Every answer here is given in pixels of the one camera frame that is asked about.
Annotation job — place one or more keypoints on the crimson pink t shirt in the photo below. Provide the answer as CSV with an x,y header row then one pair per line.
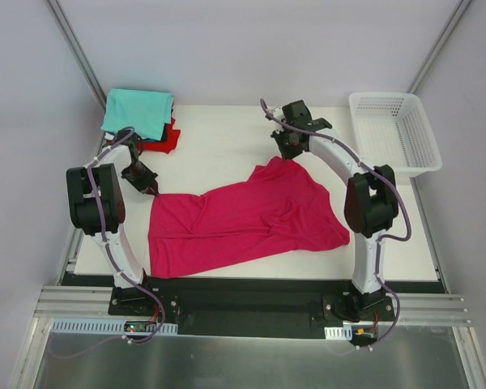
x,y
278,209

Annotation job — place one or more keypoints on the white plastic basket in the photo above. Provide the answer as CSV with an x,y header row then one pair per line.
x,y
392,128

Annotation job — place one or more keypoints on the folded teal t shirt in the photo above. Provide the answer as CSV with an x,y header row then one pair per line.
x,y
147,112

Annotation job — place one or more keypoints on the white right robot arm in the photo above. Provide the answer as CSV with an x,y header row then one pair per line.
x,y
370,204

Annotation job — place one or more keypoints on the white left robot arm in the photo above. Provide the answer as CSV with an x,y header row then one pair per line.
x,y
97,207

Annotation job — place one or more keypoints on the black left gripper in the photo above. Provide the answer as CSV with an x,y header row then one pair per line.
x,y
142,178

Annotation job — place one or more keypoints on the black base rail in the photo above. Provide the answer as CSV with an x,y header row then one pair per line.
x,y
261,308

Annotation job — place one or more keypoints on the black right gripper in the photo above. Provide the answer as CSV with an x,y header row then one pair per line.
x,y
286,143

